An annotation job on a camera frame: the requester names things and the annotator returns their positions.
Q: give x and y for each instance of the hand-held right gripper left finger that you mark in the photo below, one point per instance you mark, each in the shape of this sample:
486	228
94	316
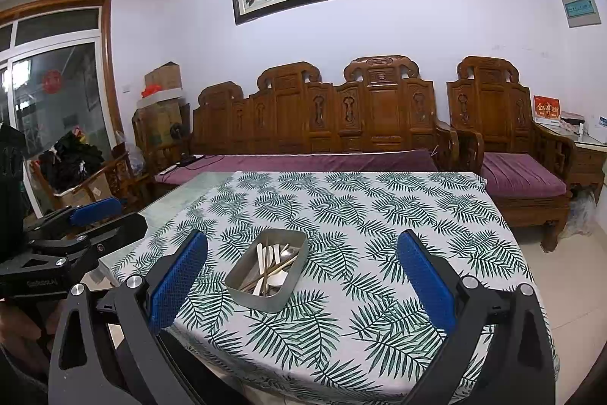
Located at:
180	277

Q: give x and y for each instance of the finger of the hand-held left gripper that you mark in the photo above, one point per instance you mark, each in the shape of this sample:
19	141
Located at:
95	211
114	232

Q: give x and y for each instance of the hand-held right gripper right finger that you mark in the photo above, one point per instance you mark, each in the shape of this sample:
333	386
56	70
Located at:
427	286

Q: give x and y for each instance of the brown chopstick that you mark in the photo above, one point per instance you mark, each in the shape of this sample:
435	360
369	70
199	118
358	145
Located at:
266	248

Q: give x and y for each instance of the cream chopstick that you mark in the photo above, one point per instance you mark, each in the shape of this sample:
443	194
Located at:
280	267

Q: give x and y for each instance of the rectangular metal tray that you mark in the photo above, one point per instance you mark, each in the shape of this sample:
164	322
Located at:
280	298

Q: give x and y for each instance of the person's left hand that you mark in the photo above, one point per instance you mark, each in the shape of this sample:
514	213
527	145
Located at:
21	331

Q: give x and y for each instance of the wooden chair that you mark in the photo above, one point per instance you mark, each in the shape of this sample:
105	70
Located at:
111	177

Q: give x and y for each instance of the pile of dark clothes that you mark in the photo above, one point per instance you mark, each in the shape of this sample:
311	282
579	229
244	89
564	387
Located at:
73	160

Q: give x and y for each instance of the black power strip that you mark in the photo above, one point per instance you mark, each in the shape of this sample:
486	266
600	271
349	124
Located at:
189	161

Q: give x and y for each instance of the green leaf print tablecloth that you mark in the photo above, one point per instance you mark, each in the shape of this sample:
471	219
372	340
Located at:
355	205

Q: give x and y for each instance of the red plastic bag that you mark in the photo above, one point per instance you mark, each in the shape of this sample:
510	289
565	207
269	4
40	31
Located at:
151	91

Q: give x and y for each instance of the red paper decoration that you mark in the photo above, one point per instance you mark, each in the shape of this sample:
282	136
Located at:
52	81

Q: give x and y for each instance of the purple armchair cushion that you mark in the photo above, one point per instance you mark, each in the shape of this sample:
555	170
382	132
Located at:
519	172

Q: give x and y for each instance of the small cardboard box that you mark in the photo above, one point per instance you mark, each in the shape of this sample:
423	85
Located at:
163	77

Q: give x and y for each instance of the wooden framed glass door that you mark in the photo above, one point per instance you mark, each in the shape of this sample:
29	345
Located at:
105	54

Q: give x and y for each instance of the purple sofa cushion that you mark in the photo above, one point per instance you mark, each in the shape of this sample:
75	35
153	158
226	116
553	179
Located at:
308	162

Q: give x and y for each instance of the clear plastic bag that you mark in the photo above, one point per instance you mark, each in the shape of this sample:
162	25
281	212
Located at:
582	213

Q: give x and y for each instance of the carved wooden sofa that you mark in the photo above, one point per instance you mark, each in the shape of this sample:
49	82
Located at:
384	106

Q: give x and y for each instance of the carved wooden armchair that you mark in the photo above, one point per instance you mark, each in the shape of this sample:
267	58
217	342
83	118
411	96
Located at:
488	106

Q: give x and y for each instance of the wooden side table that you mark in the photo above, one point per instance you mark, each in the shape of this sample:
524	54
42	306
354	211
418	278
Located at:
585	163

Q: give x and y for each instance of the red gift box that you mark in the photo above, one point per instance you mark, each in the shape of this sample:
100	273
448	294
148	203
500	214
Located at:
546	107

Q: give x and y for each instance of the white box with blue label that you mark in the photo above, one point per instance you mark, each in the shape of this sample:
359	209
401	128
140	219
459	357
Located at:
596	127

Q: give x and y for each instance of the grey wall panel box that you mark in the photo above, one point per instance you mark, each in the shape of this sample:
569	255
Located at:
581	9

